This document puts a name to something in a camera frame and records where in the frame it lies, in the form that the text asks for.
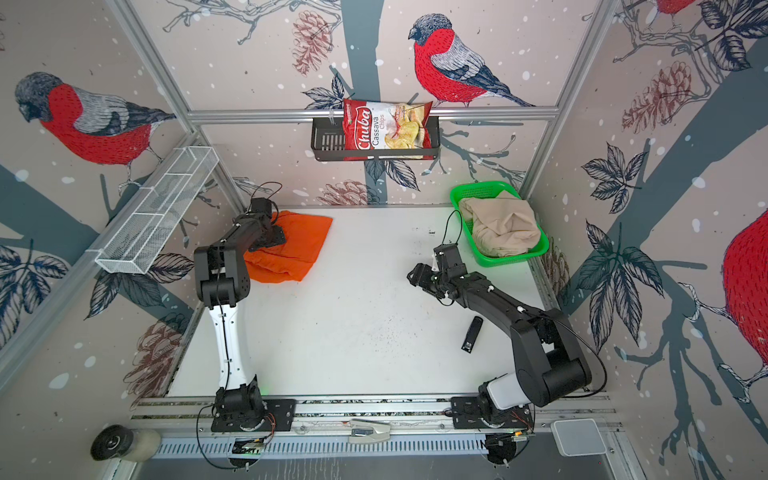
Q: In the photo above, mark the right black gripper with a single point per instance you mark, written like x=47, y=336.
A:
x=419, y=277

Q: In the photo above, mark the beige shorts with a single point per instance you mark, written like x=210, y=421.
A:
x=503, y=226

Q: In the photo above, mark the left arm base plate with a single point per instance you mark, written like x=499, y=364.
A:
x=276, y=415

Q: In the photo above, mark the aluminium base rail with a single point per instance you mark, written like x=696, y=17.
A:
x=420, y=425

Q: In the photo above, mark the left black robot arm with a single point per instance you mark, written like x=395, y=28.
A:
x=222, y=282

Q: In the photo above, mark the red cassava chips bag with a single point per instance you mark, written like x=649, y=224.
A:
x=371, y=125

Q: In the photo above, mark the tape roll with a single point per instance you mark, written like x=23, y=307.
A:
x=117, y=441

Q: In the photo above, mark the white wire mesh shelf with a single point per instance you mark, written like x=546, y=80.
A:
x=141, y=237

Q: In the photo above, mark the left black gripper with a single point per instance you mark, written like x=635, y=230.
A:
x=278, y=238

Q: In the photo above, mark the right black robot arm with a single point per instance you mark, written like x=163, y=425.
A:
x=548, y=360

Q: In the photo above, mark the small black marker object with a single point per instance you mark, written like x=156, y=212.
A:
x=472, y=334

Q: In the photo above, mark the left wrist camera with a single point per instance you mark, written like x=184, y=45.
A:
x=261, y=206

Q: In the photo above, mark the grey clip tool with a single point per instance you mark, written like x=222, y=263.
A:
x=365, y=432

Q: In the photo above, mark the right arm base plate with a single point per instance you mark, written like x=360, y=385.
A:
x=469, y=412

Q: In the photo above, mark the black wall basket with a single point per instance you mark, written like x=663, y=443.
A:
x=329, y=144

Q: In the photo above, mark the white square box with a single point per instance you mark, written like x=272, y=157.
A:
x=578, y=438

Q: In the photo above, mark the orange shorts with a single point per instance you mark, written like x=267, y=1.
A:
x=305, y=236

